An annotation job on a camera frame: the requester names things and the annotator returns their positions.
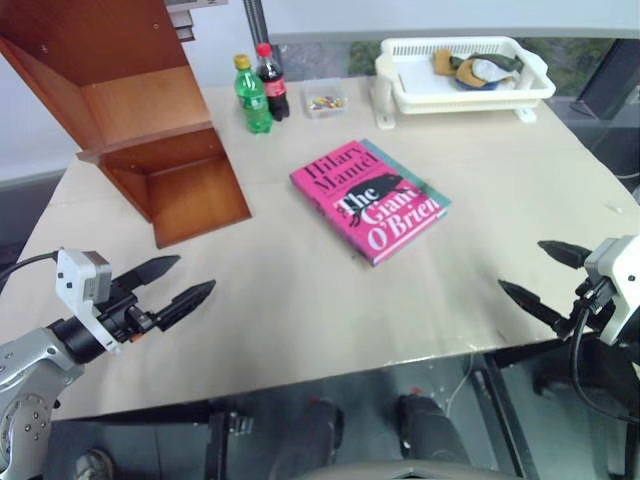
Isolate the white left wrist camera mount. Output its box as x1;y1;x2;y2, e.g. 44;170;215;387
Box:
54;248;124;356

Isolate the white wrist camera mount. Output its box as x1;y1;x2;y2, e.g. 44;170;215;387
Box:
54;248;124;356
583;235;640;346

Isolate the dark cola bottle red cap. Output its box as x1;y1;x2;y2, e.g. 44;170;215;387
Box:
255;42;291;122

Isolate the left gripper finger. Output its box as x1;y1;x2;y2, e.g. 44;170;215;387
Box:
151;279;218;333
112;255;182;297

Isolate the black table frame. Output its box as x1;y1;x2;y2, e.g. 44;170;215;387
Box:
49;344;576;480

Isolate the white grey cloth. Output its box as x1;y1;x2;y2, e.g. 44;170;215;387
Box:
469;58;507;84

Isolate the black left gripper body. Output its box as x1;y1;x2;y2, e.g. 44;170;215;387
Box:
93;285;157;347

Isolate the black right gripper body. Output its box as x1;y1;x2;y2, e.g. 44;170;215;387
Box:
559;278;615;338

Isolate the pink hardcover book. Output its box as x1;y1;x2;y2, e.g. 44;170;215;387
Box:
289;139;448;268

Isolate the wooden shelf unit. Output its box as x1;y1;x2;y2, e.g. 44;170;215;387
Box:
0;0;253;250

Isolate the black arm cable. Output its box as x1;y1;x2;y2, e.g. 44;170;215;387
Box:
569;299;640;426
0;252;59;297

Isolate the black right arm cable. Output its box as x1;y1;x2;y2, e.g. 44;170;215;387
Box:
569;299;640;426

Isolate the green plastic soda bottle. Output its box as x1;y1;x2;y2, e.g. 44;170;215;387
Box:
232;53;274;135

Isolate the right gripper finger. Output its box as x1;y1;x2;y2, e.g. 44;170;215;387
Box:
536;240;589;269
497;279;572;341

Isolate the white plastic basket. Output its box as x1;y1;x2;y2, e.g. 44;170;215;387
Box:
369;35;557;131

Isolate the dark green sock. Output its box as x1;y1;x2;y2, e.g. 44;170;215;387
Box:
448;51;524;77

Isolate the grey metal post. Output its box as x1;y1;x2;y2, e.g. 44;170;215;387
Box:
242;0;271;51

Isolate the thin white cable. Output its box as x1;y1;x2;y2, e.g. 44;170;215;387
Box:
446;353;476;407

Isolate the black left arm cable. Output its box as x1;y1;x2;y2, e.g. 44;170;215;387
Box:
0;252;59;297

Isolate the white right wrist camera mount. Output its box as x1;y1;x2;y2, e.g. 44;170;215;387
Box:
583;235;640;346

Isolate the clear box with coloured bits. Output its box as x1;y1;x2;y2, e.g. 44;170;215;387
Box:
300;82;350;120

